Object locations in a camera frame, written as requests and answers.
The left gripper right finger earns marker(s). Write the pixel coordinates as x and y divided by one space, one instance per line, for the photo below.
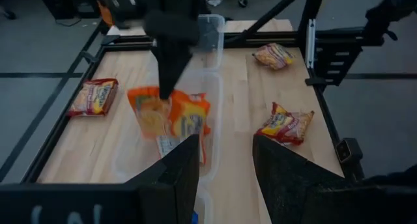
286 185

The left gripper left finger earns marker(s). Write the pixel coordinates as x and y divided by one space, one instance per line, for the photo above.
169 191

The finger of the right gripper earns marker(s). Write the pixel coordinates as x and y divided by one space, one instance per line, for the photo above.
179 64
164 71

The blue Maruchan noodle pack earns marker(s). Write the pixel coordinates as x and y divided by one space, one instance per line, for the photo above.
195 219

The orange Maruchan noodle pack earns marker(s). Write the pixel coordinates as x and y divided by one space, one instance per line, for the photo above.
169 144
146 120
190 113

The red Maruchan noodle pack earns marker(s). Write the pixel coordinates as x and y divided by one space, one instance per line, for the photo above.
94 98
273 56
286 126

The clear plastic bin with label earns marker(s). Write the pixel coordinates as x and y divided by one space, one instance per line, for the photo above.
130 152

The orange shop vacuum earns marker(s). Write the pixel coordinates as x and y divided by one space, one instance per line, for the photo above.
104 9

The black equipment case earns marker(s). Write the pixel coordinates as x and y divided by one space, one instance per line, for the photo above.
65 2

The white light bar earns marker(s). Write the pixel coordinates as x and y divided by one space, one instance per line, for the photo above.
310 45

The black table-level camera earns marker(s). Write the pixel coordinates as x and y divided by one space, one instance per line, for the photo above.
348 152

